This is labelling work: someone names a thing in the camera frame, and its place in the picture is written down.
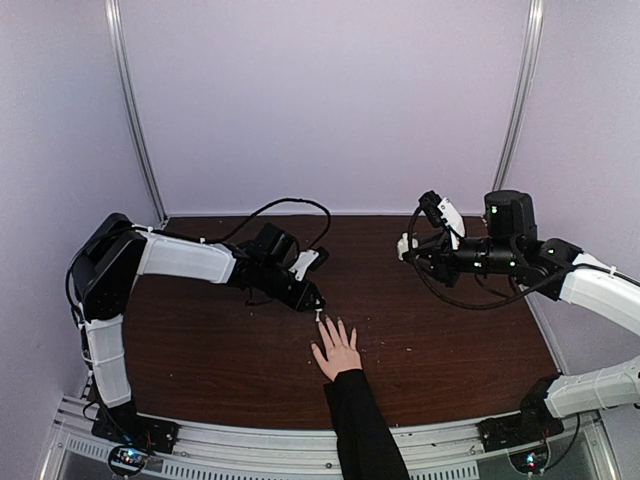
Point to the right aluminium corner post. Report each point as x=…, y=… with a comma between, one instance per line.
x=525, y=78

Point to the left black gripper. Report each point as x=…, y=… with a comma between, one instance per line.
x=299, y=301

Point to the white nail polish bottle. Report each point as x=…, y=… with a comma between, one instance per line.
x=404, y=244

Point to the person's hand on table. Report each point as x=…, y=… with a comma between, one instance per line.
x=339, y=351

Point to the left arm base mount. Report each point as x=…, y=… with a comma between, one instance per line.
x=136, y=439

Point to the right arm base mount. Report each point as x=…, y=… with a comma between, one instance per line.
x=524, y=437

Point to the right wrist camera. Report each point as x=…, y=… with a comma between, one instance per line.
x=441, y=213

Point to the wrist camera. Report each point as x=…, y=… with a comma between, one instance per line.
x=308, y=260
x=441, y=213

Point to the left aluminium corner post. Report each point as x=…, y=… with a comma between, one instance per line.
x=118, y=42

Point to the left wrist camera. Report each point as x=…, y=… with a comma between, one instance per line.
x=308, y=260

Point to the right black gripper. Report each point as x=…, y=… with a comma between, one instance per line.
x=440, y=253

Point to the aluminium corner post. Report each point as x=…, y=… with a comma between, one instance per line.
x=525, y=78
x=118, y=42

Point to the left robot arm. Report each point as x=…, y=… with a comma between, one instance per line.
x=103, y=273

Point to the black sleeved forearm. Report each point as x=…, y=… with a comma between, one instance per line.
x=365, y=446

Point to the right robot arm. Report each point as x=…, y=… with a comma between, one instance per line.
x=558, y=270

